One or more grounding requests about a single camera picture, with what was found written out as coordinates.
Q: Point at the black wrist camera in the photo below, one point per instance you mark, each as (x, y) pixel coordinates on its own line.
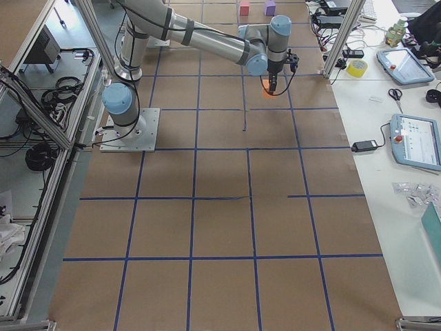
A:
(292, 59)

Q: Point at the black power brick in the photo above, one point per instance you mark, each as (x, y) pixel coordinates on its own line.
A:
(364, 146)

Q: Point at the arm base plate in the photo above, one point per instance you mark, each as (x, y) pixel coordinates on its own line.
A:
(142, 138)

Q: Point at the pink foam block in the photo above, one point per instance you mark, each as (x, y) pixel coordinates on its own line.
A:
(244, 8)

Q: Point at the white crumpled cloth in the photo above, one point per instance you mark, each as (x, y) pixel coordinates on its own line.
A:
(12, 234)

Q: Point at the black handled scissors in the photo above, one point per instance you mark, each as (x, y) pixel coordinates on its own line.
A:
(396, 95)

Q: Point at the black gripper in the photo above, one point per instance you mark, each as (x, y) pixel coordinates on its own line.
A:
(274, 68)

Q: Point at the yellow tape roll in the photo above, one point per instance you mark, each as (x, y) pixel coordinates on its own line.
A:
(357, 68)

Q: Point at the purple foam block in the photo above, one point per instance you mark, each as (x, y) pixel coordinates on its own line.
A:
(269, 8)

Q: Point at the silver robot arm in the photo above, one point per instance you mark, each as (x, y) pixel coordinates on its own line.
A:
(261, 48)

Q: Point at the orange foam block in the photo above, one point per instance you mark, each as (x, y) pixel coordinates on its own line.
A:
(265, 90)

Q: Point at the near blue teach pendant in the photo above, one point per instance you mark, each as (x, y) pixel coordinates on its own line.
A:
(415, 141)

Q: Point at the far blue teach pendant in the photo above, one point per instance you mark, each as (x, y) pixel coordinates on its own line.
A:
(403, 66)

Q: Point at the aluminium frame post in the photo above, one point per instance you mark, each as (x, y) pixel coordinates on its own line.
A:
(350, 18)

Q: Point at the blue teach pendant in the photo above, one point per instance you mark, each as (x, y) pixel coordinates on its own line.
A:
(403, 66)
(415, 141)

